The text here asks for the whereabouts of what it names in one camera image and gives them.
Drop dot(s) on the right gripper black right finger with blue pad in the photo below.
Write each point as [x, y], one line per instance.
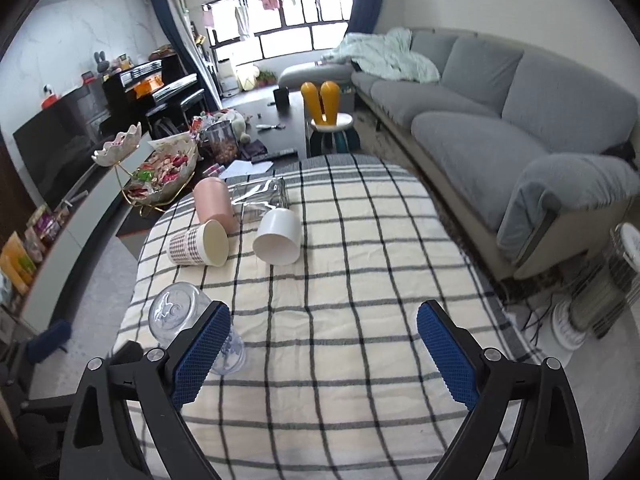
[547, 441]

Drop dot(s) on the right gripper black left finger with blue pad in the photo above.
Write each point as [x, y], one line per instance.
[100, 441]

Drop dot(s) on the clear plastic cup blue cat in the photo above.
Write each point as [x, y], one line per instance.
[176, 308]

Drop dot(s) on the plaid paper cup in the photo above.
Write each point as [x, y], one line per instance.
[203, 245]

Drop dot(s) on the pink cup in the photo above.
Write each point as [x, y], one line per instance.
[212, 201]

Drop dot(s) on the white cup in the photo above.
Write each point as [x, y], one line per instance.
[278, 238]

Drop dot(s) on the clear glass cup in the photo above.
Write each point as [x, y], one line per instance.
[253, 199]

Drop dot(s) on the white electric heater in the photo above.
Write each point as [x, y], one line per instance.
[598, 301]

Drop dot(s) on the white grey tv cabinet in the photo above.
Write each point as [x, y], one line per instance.
[72, 243]

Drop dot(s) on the snack tray gold stand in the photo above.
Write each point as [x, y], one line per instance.
[164, 174]

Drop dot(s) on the checked cream tablecloth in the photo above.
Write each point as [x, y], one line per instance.
[337, 383]

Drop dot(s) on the grey sofa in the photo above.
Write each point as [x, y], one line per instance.
[531, 152]

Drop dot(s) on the black television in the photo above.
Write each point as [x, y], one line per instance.
[57, 143]

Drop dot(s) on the white shell bowl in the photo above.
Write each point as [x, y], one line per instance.
[124, 144]

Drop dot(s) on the clear snack jar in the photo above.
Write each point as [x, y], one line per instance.
[222, 142]

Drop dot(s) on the black piano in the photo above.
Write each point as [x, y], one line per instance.
[150, 92]

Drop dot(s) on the black coffee table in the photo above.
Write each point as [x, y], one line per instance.
[278, 129]

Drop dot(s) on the yellow rabbit ear stool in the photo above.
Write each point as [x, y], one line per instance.
[330, 129]

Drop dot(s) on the black mug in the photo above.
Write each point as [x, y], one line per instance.
[281, 98]

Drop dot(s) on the light green blanket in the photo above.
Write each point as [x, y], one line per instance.
[387, 56]

